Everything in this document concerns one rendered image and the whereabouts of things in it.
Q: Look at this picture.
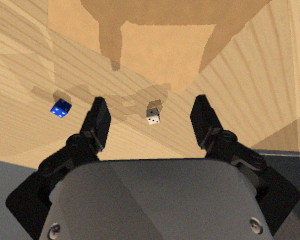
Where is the white die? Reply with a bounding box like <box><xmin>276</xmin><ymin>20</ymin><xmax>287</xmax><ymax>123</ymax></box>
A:
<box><xmin>146</xmin><ymin>108</ymin><xmax>160</xmax><ymax>124</ymax></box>

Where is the tan square mat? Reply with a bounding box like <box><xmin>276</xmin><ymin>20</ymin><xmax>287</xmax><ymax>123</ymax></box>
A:
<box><xmin>47</xmin><ymin>0</ymin><xmax>270</xmax><ymax>95</ymax></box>

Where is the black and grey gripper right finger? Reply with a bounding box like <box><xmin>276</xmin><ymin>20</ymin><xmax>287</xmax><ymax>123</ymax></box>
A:
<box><xmin>190</xmin><ymin>94</ymin><xmax>300</xmax><ymax>237</ymax></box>

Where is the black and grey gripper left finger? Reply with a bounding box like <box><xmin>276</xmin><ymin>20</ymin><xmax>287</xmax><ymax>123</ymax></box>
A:
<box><xmin>5</xmin><ymin>97</ymin><xmax>111</xmax><ymax>240</ymax></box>

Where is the blue die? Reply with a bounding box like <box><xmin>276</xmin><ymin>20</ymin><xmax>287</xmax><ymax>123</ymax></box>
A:
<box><xmin>50</xmin><ymin>99</ymin><xmax>72</xmax><ymax>118</ymax></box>

